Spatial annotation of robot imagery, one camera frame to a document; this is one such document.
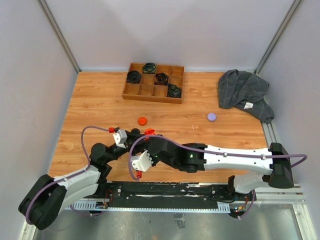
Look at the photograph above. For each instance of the rolled dark belt centre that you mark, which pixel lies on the rolled dark belt centre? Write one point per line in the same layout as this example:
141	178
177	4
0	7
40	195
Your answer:
161	79

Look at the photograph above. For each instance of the rolled dark belt left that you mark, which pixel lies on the rolled dark belt left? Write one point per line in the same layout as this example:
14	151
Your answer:
133	77

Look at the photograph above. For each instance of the lilac earbud charging case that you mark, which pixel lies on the lilac earbud charging case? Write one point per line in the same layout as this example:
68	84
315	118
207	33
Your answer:
211	117

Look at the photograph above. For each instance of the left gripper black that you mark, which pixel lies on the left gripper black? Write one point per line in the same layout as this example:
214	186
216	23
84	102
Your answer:
131	139

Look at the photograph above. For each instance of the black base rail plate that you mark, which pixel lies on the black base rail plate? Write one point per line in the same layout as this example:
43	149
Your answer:
162	196

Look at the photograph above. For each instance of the rolled dark belt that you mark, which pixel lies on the rolled dark belt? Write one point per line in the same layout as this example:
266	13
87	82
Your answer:
161	79
133	77

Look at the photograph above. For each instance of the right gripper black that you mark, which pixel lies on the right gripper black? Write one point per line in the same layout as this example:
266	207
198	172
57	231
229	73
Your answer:
154	160

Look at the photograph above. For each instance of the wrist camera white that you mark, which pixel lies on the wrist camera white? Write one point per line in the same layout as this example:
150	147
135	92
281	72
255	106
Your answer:
141	162
120	138

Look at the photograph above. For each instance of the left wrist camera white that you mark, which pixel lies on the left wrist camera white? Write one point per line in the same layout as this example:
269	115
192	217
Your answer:
120	138

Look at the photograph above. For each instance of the grey checked cloth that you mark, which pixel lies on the grey checked cloth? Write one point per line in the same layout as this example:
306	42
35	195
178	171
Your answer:
245	91

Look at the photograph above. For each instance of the rolled green belt top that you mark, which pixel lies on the rolled green belt top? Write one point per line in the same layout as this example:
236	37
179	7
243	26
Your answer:
149	68

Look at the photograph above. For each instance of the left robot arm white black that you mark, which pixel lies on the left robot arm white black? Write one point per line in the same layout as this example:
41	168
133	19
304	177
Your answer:
51	195

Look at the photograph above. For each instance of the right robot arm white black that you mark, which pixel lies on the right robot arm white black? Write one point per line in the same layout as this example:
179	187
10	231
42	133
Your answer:
264	166

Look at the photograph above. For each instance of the orange earbud charging case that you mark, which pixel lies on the orange earbud charging case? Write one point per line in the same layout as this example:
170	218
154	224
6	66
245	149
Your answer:
142	121

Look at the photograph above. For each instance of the wooden compartment tray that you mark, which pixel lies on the wooden compartment tray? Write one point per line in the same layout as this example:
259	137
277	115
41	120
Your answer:
146	90

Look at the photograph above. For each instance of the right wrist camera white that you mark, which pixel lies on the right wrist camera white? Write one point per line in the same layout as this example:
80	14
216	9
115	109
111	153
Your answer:
141	162

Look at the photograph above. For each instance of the black earbud charging case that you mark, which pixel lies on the black earbud charging case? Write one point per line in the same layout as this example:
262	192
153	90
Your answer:
135	131

